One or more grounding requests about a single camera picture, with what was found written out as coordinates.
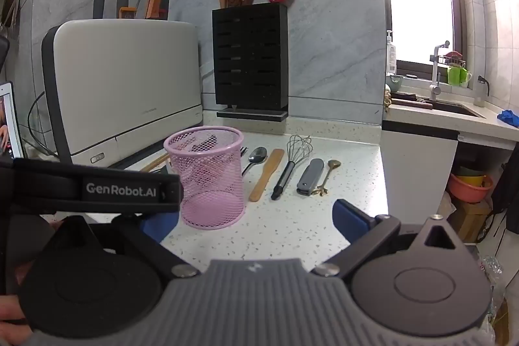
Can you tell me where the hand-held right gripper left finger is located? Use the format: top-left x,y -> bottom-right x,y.
53,213 -> 201,280

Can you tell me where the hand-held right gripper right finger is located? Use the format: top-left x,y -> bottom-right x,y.
314,199 -> 465,279

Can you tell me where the grey peeler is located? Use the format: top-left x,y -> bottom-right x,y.
296,158 -> 327,196

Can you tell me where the gold spoon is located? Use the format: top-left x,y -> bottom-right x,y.
315,159 -> 342,198

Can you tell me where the pink mesh utensil holder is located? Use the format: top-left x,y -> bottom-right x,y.
164,126 -> 247,230

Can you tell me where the wooden long utensil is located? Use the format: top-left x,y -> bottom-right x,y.
140,152 -> 170,173

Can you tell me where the metal wire whisk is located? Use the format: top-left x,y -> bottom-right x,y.
270,134 -> 313,201

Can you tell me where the wooden spatula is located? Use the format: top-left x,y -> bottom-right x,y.
248,149 -> 285,203

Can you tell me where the metal spoon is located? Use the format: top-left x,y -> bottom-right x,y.
242,147 -> 269,176

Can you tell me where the white base cabinet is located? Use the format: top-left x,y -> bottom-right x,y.
381,119 -> 461,227

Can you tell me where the white tablet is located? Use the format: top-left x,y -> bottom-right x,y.
0,82 -> 26,160

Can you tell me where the white plastic bag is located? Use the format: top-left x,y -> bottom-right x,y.
440,190 -> 457,227

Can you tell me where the orange plastic basin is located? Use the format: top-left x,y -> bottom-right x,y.
448,173 -> 495,204

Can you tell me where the cardboard box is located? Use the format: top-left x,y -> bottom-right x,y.
449,200 -> 494,244

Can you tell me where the white countertop sterilizer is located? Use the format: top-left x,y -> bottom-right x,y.
41,19 -> 203,169

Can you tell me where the yellow green basin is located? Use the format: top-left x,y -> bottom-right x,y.
455,166 -> 487,187

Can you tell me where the wooden cutting board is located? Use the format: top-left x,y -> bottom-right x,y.
390,91 -> 435,110

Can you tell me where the pale green bowl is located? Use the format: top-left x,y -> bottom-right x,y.
385,73 -> 405,93

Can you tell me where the clear plastic bag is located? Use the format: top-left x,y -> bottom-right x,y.
480,255 -> 505,292

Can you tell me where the black bag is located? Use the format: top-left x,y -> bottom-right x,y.
491,153 -> 519,227

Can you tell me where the white kitchen faucet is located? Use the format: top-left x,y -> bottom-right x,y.
429,41 -> 452,100

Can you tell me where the white soap bottle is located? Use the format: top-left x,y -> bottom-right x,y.
385,30 -> 398,76

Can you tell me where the green mug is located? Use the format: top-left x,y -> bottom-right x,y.
447,65 -> 473,88

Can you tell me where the black knife block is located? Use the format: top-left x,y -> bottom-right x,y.
211,3 -> 290,123

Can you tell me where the blue cloth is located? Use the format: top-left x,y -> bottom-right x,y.
498,109 -> 519,128

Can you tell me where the small dark faucet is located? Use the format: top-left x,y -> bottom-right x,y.
476,75 -> 491,107

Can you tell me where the black power cable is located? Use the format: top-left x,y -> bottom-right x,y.
26,90 -> 61,160

